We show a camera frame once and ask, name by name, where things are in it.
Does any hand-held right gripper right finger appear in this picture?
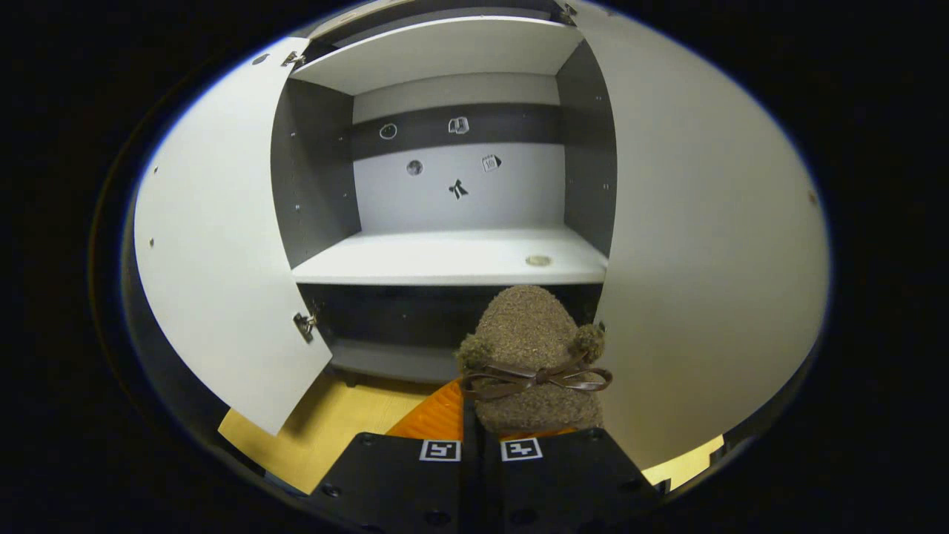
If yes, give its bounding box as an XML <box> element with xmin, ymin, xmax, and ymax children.
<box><xmin>476</xmin><ymin>415</ymin><xmax>664</xmax><ymax>534</ymax></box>

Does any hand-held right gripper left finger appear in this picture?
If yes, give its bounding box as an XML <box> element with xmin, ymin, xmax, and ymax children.
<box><xmin>311</xmin><ymin>380</ymin><xmax>476</xmax><ymax>534</ymax></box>

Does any brown fuzzy shoe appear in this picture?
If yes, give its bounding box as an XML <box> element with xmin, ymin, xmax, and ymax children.
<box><xmin>456</xmin><ymin>286</ymin><xmax>614</xmax><ymax>435</ymax></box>

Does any white grey shoe cabinet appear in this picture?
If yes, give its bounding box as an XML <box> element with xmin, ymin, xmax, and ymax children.
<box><xmin>133</xmin><ymin>0</ymin><xmax>831</xmax><ymax>475</ymax></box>

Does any white cabinet door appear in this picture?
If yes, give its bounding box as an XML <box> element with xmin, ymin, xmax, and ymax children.
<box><xmin>133</xmin><ymin>37</ymin><xmax>333</xmax><ymax>436</ymax></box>
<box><xmin>571</xmin><ymin>0</ymin><xmax>831</xmax><ymax>472</ymax></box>

